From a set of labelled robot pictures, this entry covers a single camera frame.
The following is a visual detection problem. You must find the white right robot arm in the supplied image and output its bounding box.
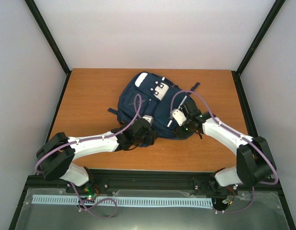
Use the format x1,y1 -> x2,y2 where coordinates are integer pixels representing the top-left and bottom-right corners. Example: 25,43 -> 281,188
171,101 -> 276,187

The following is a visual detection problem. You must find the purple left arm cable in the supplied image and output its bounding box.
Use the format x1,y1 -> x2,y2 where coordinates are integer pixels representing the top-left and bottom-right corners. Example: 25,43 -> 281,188
34,93 -> 143,219

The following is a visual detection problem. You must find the navy blue student backpack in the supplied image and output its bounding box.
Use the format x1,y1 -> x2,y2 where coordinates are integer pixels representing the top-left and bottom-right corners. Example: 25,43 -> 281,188
108,71 -> 193,140

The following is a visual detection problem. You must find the black left frame post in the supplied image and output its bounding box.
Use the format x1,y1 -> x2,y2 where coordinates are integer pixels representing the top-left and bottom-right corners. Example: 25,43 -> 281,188
24,0 -> 71,76

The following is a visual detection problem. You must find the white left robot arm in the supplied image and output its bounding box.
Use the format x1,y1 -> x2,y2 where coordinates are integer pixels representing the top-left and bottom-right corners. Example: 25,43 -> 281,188
35,115 -> 157,193

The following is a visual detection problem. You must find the light blue slotted cable duct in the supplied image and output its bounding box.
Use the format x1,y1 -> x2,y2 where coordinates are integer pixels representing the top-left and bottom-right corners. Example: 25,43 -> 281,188
31,195 -> 213,209

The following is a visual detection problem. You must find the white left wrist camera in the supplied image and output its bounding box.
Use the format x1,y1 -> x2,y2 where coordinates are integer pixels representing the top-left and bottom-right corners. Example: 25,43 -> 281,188
143,115 -> 154,125

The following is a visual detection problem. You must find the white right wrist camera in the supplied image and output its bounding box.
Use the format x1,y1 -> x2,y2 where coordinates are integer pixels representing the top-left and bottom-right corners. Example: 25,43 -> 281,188
172,109 -> 187,127

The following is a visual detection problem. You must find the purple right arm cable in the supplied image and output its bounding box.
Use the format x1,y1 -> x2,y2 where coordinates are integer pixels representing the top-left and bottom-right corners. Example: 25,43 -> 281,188
170,90 -> 279,214

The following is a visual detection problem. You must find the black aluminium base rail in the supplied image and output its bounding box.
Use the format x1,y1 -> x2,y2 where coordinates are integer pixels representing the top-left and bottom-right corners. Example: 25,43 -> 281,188
25,167 -> 244,194

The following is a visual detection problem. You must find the black frame post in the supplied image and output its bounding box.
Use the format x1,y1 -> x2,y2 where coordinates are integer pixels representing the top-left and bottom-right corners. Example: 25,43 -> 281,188
236,0 -> 286,77
24,0 -> 71,76

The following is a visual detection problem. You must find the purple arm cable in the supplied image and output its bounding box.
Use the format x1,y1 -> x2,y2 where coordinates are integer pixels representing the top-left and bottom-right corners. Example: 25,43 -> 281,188
34,93 -> 143,219
170,90 -> 279,214

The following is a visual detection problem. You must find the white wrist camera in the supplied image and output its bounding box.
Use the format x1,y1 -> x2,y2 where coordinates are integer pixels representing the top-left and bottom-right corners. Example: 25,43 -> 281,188
143,115 -> 154,125
172,109 -> 187,127

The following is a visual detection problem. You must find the black right frame post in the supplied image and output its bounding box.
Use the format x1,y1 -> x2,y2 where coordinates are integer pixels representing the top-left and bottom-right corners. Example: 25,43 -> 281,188
236,0 -> 286,77

